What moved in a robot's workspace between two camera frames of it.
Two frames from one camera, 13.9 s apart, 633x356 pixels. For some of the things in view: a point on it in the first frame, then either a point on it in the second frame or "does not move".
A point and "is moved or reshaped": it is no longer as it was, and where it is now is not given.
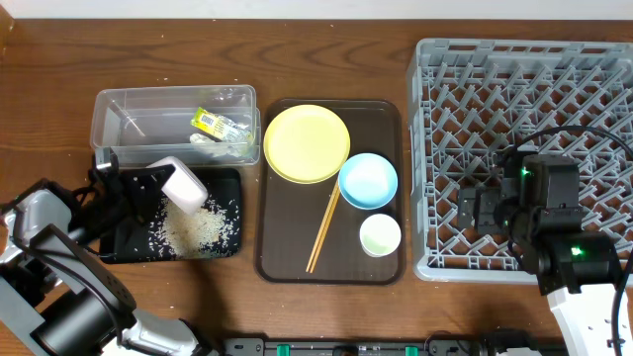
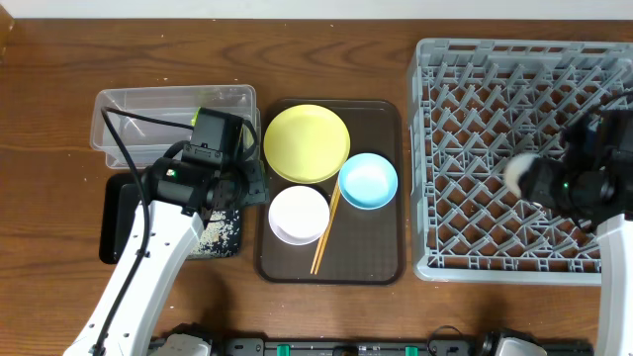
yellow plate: (307, 143) does not move
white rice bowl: (183, 188) is moved or reshaped
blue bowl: (368, 181) does not move
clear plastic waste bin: (195, 125) does not move
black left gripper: (123, 193) → (260, 193)
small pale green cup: (380, 234) is moved or reshaped
